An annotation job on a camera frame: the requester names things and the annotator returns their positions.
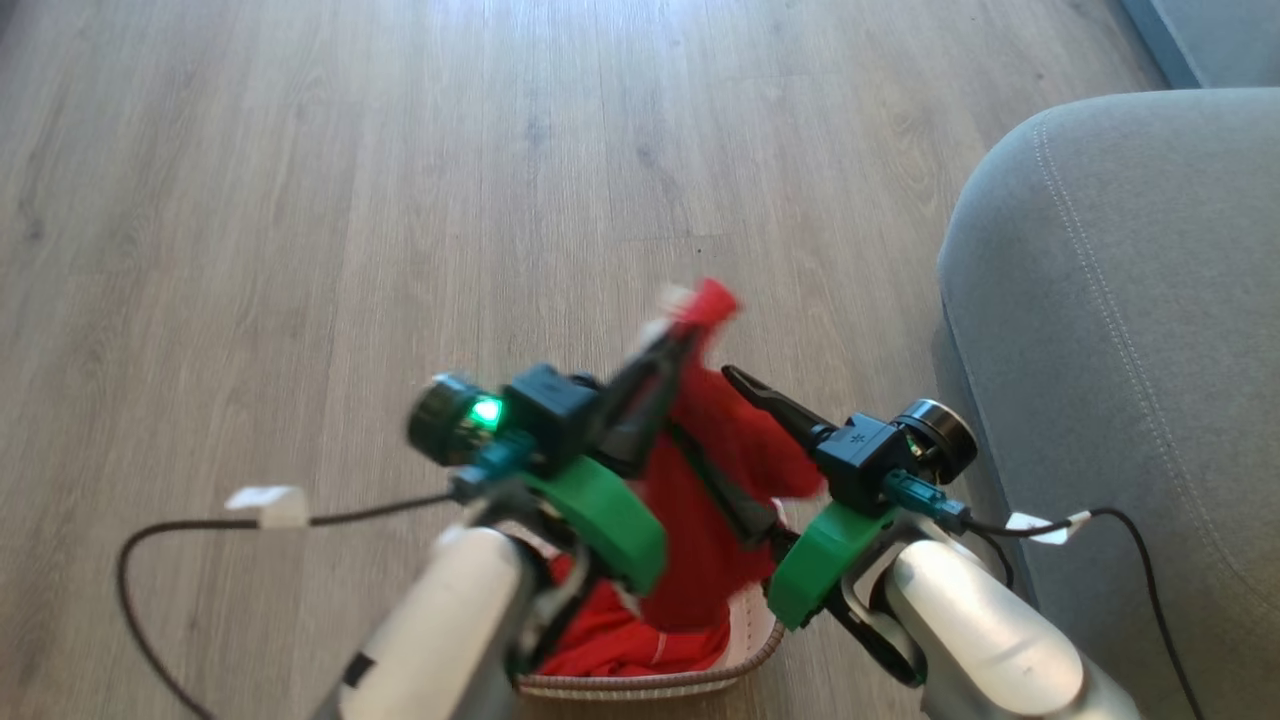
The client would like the white left cable tag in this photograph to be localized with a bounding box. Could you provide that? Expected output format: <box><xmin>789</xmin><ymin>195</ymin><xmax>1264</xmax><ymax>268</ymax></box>
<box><xmin>224</xmin><ymin>484</ymin><xmax>311</xmax><ymax>530</ymax></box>

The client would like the red clothing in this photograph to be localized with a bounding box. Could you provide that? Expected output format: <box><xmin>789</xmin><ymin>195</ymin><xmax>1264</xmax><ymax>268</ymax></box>
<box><xmin>538</xmin><ymin>278</ymin><xmax>831</xmax><ymax>679</ymax></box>

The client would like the white right cable tag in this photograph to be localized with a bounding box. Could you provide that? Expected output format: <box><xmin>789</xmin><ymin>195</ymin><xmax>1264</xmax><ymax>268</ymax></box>
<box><xmin>1004</xmin><ymin>510</ymin><xmax>1093</xmax><ymax>547</ymax></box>

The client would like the white woven laundry basket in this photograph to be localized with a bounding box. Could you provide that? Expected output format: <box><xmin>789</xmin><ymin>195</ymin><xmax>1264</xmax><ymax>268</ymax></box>
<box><xmin>512</xmin><ymin>498</ymin><xmax>789</xmax><ymax>701</ymax></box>

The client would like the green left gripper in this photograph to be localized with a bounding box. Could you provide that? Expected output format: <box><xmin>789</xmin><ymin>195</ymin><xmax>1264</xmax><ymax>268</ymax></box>
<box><xmin>518</xmin><ymin>328</ymin><xmax>703</xmax><ymax>597</ymax></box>

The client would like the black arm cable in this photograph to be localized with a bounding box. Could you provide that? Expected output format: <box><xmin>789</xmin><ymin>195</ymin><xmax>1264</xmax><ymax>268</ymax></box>
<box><xmin>117</xmin><ymin>490</ymin><xmax>471</xmax><ymax>720</ymax></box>
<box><xmin>958</xmin><ymin>506</ymin><xmax>1205</xmax><ymax>720</ymax></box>

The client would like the white cable tag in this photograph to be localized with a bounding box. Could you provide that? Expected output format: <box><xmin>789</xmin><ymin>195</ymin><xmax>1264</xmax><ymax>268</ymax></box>
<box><xmin>1004</xmin><ymin>510</ymin><xmax>1093</xmax><ymax>547</ymax></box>
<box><xmin>224</xmin><ymin>484</ymin><xmax>311</xmax><ymax>530</ymax></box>

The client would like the grey fabric sofa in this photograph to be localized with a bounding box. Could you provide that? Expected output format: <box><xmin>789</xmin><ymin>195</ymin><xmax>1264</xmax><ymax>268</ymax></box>
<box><xmin>930</xmin><ymin>88</ymin><xmax>1280</xmax><ymax>720</ymax></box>

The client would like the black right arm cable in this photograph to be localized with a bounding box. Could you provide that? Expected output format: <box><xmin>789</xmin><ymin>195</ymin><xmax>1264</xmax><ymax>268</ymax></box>
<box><xmin>958</xmin><ymin>506</ymin><xmax>1205</xmax><ymax>720</ymax></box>

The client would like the grey-blue furniture edge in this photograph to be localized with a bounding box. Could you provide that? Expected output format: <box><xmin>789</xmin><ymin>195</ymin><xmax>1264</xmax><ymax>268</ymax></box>
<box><xmin>1118</xmin><ymin>0</ymin><xmax>1280</xmax><ymax>91</ymax></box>

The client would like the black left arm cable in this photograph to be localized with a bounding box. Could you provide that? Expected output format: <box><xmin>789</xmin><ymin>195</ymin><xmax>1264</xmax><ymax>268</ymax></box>
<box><xmin>117</xmin><ymin>490</ymin><xmax>471</xmax><ymax>720</ymax></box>

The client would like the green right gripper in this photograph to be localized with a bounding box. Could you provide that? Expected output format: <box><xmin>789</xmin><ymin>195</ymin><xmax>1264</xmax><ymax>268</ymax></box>
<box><xmin>668</xmin><ymin>364</ymin><xmax>899</xmax><ymax>632</ymax></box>

